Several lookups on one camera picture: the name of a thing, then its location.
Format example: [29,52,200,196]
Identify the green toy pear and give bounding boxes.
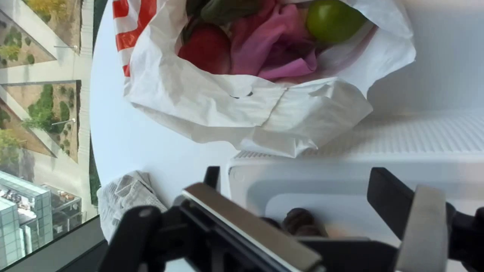
[306,0,369,49]

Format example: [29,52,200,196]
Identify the clear wrapped package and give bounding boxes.
[97,170,170,245]

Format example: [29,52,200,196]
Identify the white foam container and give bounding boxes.
[229,108,484,272]

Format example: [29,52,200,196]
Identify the white plastic bag red print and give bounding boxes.
[111,0,418,161]

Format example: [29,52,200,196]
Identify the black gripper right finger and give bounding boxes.
[368,167,484,272]

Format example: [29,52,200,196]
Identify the red strawberry toy green leaves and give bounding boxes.
[176,0,263,76]

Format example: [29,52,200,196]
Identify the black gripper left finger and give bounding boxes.
[97,165,324,272]

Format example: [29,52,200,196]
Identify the brown plush animal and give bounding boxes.
[280,208,327,239]

